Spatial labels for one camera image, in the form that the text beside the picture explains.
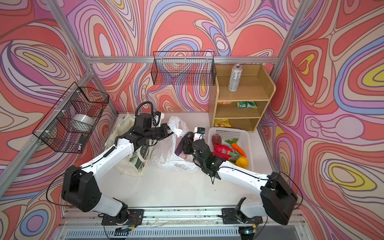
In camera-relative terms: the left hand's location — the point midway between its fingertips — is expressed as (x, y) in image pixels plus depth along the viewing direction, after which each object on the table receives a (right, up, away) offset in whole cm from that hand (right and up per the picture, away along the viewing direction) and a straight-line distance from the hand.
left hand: (177, 129), depth 79 cm
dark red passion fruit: (+24, -7, +16) cm, 30 cm away
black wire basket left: (-54, +2, -5) cm, 55 cm away
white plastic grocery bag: (-8, -13, +7) cm, 17 cm away
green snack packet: (+44, +16, +19) cm, 51 cm away
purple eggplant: (+5, -4, -3) cm, 7 cm away
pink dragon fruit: (+27, -13, +7) cm, 31 cm away
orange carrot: (+37, -12, +15) cm, 41 cm away
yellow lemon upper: (+36, -18, +3) cm, 40 cm away
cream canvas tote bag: (-22, -18, -2) cm, 29 cm away
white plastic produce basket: (+40, -5, +19) cm, 44 cm away
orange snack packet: (+30, +18, +23) cm, 42 cm away
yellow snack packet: (+30, +4, +29) cm, 42 cm away
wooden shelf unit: (+37, +20, +9) cm, 43 cm away
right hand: (+5, -7, +1) cm, 9 cm away
